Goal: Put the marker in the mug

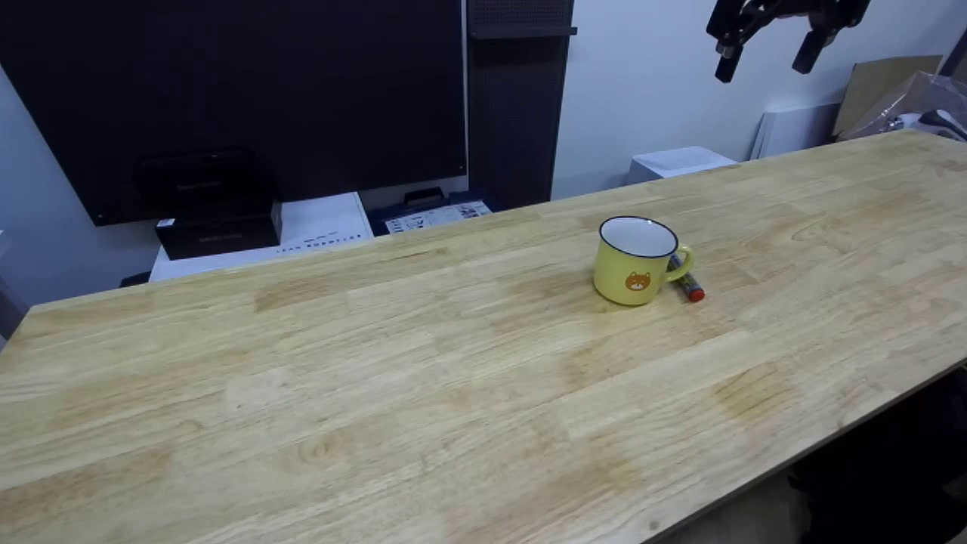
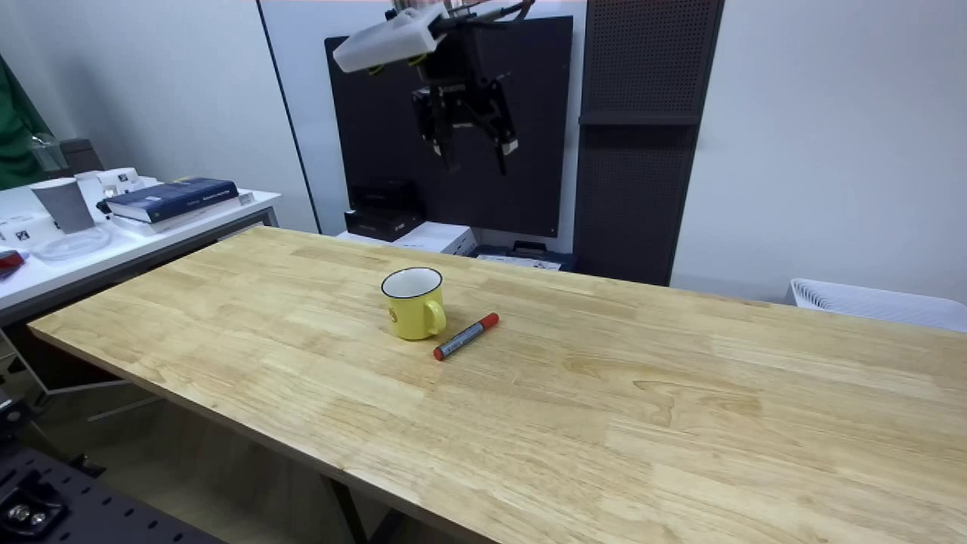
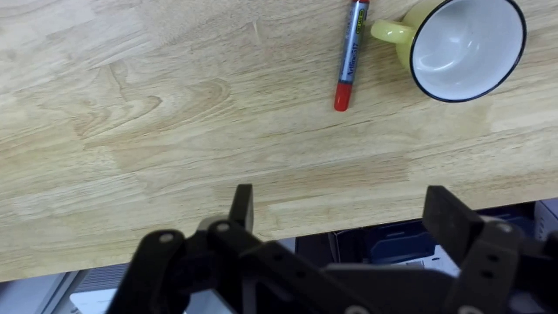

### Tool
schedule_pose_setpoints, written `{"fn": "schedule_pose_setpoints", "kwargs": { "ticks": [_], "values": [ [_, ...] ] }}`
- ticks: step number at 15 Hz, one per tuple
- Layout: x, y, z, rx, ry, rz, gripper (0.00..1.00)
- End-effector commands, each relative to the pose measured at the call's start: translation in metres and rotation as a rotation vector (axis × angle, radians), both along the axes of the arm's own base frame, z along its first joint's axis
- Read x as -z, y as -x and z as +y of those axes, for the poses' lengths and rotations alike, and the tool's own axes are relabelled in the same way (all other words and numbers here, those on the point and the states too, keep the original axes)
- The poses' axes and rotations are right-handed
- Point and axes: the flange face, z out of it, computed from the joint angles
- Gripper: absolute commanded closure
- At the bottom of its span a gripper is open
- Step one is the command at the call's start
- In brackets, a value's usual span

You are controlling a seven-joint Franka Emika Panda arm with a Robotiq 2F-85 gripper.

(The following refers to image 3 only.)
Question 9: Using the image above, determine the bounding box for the yellow enamel mug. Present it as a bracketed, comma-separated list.
[369, 0, 528, 104]

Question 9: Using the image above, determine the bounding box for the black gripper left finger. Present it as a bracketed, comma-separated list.
[106, 183, 275, 314]

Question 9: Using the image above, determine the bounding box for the red and grey marker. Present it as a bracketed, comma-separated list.
[333, 0, 371, 113]

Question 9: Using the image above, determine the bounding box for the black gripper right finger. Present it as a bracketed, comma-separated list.
[422, 185, 558, 314]

